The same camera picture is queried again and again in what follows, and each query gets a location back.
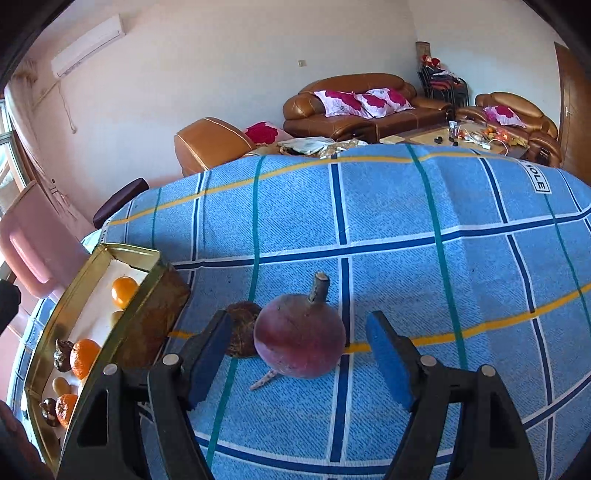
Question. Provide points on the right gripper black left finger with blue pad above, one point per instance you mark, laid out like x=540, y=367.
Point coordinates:
x=104, y=439

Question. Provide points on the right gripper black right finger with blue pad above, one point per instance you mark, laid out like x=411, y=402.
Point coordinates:
x=491, y=442

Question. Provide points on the brownish round fruit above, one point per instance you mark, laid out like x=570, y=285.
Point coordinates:
x=114, y=318

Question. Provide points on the small smooth orange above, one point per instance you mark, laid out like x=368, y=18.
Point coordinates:
x=122, y=291

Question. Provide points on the person's left hand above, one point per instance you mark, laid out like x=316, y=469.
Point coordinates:
x=19, y=458

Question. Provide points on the mandarin orange with stem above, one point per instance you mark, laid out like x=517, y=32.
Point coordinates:
x=64, y=408

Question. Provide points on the pink electric kettle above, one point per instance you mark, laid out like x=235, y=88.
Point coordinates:
x=38, y=247

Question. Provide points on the dark red passion fruit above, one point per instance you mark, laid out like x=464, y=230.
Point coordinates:
x=48, y=412

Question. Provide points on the small yellow-brown fruit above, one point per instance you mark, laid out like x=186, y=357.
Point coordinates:
x=61, y=386

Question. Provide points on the dark dried fruit near tin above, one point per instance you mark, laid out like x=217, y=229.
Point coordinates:
x=61, y=356

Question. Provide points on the large mandarin orange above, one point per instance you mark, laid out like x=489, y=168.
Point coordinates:
x=82, y=357

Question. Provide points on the gold metal tin tray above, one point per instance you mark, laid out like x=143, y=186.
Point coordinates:
x=84, y=312

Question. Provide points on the dark round stool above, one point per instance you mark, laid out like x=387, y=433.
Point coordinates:
x=118, y=200

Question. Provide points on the dark wrinkled passion fruit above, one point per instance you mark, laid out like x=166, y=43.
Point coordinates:
x=243, y=316

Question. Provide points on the blue plaid tablecloth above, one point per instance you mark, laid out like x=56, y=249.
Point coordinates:
x=479, y=259

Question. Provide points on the purple round radish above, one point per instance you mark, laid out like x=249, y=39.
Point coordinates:
x=300, y=335

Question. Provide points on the brown leather armchair left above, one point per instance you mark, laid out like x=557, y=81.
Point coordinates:
x=208, y=143

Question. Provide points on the brown leather armchair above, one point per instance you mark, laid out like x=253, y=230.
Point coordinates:
x=540, y=135
x=208, y=143

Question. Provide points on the red pillow on left armchair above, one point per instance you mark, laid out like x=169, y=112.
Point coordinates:
x=265, y=133

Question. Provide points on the coffee table with snacks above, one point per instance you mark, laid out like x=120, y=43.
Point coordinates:
x=466, y=134

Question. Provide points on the floral pillow on right armchair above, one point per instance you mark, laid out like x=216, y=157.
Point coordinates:
x=504, y=116

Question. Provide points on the brown leather armchair right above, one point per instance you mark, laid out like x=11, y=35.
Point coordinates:
x=540, y=135

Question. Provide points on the brown leather three-seat sofa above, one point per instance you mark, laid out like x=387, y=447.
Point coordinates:
x=304, y=115

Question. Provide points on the white pink floral pillow right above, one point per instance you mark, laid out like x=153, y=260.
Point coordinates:
x=383, y=102

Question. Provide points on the white pink floral pillow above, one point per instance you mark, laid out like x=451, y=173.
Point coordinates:
x=338, y=103
x=383, y=102

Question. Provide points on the stacked dark chairs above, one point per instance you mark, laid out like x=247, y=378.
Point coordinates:
x=441, y=84

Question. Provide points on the white pink floral pillow left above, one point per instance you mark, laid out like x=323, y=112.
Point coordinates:
x=338, y=103

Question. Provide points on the brown wooden door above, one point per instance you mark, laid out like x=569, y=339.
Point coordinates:
x=575, y=118

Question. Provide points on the window with frame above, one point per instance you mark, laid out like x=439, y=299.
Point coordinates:
x=13, y=178

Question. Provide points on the white wall air conditioner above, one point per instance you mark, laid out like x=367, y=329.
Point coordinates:
x=87, y=45

